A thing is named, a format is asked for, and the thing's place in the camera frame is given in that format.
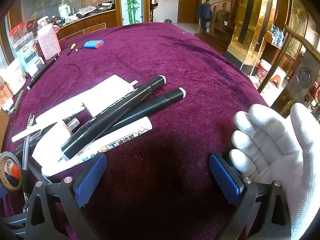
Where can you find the dark wooden chair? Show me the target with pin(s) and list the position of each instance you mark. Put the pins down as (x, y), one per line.
(297, 80)

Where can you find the white paint marker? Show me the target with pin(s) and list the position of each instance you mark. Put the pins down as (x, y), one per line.
(130, 132)

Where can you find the olive green marker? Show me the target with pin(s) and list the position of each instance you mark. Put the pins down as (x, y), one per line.
(16, 102)

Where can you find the dark blue jacket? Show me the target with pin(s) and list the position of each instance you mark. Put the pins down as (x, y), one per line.
(203, 12)

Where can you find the wooden sideboard counter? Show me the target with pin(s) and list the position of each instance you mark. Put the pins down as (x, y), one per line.
(85, 25)

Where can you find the cardboard tray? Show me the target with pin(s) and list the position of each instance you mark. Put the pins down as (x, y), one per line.
(3, 127)

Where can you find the blue white printed can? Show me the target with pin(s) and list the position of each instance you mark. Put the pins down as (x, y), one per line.
(28, 60)

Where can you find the white kettle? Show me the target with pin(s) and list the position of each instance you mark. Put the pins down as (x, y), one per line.
(64, 10)

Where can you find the black tape roll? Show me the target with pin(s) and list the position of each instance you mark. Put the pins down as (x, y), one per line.
(3, 177)

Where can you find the person's right hand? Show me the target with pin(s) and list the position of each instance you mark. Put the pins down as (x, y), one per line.
(280, 150)

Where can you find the clear gel pen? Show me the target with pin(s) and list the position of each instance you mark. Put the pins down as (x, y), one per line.
(25, 155)

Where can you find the white plastic jar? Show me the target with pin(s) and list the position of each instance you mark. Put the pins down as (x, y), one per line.
(12, 77)

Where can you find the white paint bucket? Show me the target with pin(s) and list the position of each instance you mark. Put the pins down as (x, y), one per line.
(264, 69)

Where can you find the wooden staircase railing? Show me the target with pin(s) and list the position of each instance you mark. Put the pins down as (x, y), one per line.
(225, 17)

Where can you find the wooden door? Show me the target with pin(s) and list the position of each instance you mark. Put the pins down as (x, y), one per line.
(190, 2)

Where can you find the black marker green cap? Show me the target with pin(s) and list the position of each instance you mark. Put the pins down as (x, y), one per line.
(48, 65)

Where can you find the clear jar red lid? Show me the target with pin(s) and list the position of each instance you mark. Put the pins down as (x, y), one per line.
(18, 31)

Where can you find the golden pillar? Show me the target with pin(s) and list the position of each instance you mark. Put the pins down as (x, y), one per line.
(257, 10)

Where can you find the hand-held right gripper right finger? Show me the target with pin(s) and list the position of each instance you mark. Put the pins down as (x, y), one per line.
(225, 180)

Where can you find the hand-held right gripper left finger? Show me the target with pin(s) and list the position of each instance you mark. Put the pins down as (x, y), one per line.
(91, 177)

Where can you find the pink cup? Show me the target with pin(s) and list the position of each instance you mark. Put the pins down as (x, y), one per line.
(48, 40)

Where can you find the black elastic loop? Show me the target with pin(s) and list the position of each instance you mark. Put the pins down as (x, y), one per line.
(60, 70)

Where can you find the bamboo painted panel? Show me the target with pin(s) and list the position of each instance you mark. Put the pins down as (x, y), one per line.
(132, 2)

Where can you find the orange capped glue bottle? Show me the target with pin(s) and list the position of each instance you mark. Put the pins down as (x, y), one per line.
(13, 168)

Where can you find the blue rectangular case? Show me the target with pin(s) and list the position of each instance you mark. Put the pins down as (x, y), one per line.
(93, 44)

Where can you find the white stylus pen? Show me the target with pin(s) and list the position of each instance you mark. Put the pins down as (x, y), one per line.
(25, 135)

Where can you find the black marker grey caps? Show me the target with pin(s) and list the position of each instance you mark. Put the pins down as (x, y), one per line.
(165, 98)
(112, 115)

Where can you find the black marker teal cap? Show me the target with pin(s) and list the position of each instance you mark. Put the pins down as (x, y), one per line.
(41, 76)

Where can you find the white paper packet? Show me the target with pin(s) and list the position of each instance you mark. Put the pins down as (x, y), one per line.
(107, 92)

